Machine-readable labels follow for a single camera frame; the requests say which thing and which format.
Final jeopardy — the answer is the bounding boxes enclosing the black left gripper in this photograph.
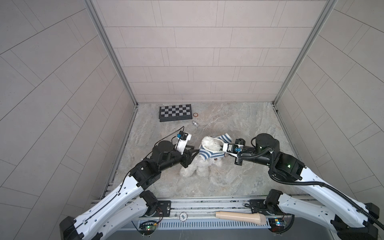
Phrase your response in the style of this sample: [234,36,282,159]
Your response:
[156,145,200,173]

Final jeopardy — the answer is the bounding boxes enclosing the blue white striped shirt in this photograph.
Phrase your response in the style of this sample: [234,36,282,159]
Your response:
[199,134,233,160]

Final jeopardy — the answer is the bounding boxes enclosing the white fluffy teddy bear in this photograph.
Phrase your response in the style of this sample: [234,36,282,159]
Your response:
[180,154,222,178]

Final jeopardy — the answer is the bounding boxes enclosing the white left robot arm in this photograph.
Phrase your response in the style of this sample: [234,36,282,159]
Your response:
[60,141,199,240]

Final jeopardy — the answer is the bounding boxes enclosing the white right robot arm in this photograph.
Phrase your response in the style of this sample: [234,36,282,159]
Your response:
[223,133,384,240]

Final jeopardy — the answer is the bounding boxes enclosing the folded black chess board box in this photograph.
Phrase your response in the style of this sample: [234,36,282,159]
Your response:
[159,104,193,122]

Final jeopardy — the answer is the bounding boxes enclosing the left green circuit board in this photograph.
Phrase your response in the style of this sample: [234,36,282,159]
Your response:
[139,220,159,236]

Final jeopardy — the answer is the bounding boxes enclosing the green circuit board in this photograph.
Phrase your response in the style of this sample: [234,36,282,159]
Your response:
[139,220,159,236]
[268,218,286,233]

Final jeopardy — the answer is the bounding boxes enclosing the right green circuit board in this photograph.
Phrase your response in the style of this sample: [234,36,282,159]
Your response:
[268,218,286,233]

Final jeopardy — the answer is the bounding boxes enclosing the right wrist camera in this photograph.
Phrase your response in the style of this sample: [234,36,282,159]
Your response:
[222,143,244,155]

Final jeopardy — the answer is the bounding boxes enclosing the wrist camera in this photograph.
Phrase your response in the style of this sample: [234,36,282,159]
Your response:
[222,143,244,155]
[176,131,192,155]

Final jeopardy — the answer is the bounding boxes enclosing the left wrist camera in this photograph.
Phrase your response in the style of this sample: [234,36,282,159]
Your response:
[176,131,192,155]

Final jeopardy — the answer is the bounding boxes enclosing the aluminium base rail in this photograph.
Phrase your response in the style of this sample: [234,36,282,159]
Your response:
[89,195,331,223]

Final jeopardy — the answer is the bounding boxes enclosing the beige wooden handle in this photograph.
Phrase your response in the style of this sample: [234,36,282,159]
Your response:
[215,211,267,225]

